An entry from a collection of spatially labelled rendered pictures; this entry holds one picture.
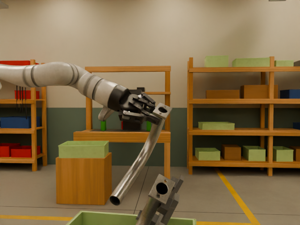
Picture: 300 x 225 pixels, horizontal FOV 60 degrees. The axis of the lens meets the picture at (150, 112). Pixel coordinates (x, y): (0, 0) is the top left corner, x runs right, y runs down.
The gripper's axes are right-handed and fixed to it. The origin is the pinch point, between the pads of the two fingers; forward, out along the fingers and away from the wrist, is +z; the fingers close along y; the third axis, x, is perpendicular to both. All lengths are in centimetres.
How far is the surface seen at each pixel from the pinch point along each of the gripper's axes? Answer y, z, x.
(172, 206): -20.7, 13.4, 5.1
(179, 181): -5.9, 13.1, 13.7
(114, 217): -9.3, -1.8, 41.7
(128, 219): -8.2, 3.0, 40.4
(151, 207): -21.1, 9.2, 8.9
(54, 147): 267, -247, 407
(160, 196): -23.1, 10.1, 0.9
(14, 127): 226, -311, 351
